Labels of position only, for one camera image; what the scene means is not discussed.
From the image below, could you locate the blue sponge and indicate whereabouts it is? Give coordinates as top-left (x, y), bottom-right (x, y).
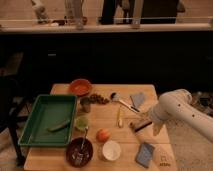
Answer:
top-left (135, 142), bottom-right (155, 168)

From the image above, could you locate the green pea pod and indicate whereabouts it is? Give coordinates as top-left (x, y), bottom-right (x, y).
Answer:
top-left (47, 120), bottom-right (70, 132)

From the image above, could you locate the red orange bowl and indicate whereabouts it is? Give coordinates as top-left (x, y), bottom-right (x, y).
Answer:
top-left (68, 79), bottom-right (92, 96)

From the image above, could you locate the white cup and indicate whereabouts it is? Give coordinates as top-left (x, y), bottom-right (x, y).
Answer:
top-left (102, 140), bottom-right (121, 161)

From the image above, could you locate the grey blue cloth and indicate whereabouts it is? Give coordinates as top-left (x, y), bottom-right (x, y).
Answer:
top-left (130, 93), bottom-right (145, 108)

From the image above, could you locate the small green cup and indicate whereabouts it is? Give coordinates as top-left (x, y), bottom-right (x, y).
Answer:
top-left (75, 116), bottom-right (89, 131)

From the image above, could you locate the bunch of dark grapes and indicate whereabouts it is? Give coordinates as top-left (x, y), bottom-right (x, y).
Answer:
top-left (89, 94), bottom-right (109, 104)

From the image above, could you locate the orange peach fruit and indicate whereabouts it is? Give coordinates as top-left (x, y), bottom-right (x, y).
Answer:
top-left (96, 129), bottom-right (110, 142)

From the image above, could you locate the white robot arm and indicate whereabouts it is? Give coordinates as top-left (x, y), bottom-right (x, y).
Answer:
top-left (148, 89), bottom-right (213, 143)

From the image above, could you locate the black chair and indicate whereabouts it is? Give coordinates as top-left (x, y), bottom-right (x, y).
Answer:
top-left (0, 76), bottom-right (28, 166)

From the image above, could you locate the black handled silver spoon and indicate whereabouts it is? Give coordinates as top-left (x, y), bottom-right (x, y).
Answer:
top-left (110, 92), bottom-right (140, 113)

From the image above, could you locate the dark brown bowl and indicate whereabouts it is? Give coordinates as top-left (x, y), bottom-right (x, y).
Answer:
top-left (66, 137), bottom-right (93, 168)

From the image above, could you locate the green plastic tray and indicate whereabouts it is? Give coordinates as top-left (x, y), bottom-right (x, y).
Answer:
top-left (18, 94), bottom-right (77, 147)

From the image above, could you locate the dark metal cup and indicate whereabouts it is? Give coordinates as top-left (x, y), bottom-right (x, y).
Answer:
top-left (80, 97), bottom-right (91, 113)

